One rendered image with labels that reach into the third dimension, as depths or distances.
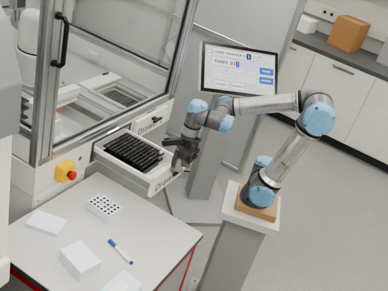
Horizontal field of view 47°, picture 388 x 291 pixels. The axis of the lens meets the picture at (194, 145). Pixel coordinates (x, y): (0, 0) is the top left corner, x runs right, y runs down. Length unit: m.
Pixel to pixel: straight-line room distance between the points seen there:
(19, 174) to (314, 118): 1.15
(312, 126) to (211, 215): 1.64
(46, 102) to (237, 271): 1.27
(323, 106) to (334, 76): 2.93
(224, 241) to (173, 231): 0.41
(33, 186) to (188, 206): 1.59
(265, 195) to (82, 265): 0.79
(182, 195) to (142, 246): 1.54
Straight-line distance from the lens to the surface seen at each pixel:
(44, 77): 1.59
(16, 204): 1.98
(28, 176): 1.83
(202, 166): 3.10
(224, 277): 2.38
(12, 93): 1.13
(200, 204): 3.25
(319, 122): 1.71
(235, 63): 2.78
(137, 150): 2.05
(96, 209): 1.86
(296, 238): 3.39
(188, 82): 3.78
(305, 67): 4.70
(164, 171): 1.91
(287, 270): 3.10
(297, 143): 1.78
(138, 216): 1.91
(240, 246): 2.22
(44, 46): 1.54
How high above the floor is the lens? 2.01
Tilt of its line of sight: 30 degrees down
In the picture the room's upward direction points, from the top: 16 degrees clockwise
